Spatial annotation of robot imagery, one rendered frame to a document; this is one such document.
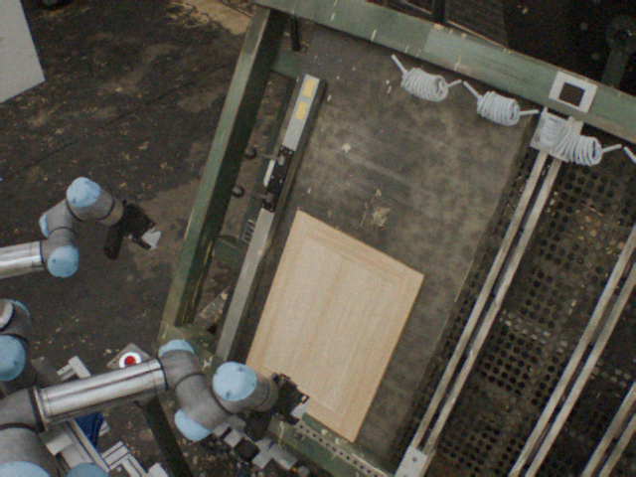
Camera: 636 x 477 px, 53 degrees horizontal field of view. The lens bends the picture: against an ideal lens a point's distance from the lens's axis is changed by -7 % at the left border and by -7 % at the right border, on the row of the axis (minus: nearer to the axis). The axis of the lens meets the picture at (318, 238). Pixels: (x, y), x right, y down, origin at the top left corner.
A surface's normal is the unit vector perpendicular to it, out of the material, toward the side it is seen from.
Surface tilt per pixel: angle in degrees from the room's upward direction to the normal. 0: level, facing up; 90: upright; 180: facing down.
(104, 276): 0
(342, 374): 55
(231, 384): 27
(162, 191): 0
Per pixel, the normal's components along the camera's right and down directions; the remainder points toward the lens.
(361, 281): -0.52, 0.08
